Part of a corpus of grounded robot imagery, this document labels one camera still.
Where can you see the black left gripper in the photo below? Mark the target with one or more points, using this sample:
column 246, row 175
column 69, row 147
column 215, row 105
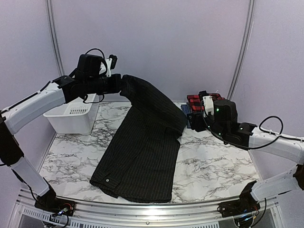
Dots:
column 116, row 88

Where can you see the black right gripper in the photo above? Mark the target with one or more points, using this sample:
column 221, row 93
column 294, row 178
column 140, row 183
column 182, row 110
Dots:
column 196, row 123

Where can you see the black pinstripe long sleeve shirt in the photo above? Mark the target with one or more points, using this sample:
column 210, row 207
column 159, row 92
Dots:
column 139, row 162

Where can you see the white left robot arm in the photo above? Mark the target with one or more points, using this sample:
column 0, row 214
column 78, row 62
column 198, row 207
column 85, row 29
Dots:
column 91, row 76

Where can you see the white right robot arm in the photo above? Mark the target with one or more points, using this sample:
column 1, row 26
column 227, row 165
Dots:
column 220, row 119

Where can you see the red black plaid shirt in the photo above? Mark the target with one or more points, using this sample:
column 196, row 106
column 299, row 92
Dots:
column 195, row 100

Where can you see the blue folded shirt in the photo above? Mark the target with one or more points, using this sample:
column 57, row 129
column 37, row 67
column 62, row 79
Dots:
column 186, row 110

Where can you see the white plastic bin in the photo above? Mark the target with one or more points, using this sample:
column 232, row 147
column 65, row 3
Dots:
column 75, row 117

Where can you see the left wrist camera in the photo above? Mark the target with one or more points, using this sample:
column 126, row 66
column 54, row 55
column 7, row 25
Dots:
column 107, row 66

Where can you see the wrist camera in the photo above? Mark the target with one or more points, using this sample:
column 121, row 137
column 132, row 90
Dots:
column 207, row 104
column 107, row 66

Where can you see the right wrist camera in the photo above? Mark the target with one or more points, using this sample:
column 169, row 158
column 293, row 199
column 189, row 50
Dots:
column 207, row 104

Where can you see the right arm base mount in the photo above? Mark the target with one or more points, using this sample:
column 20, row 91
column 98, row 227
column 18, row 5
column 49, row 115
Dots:
column 237, row 207

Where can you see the left aluminium wall post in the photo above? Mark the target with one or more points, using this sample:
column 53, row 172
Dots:
column 53, row 36

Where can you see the aluminium wall post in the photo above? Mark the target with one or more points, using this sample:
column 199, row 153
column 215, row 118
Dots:
column 243, row 49
column 53, row 36

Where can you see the right aluminium wall post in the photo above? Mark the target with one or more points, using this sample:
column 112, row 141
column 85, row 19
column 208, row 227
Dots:
column 243, row 49

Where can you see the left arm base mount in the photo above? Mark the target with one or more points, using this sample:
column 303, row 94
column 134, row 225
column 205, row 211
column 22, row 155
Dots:
column 58, row 205

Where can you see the aluminium front rail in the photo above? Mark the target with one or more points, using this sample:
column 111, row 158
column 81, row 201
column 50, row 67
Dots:
column 89, row 214

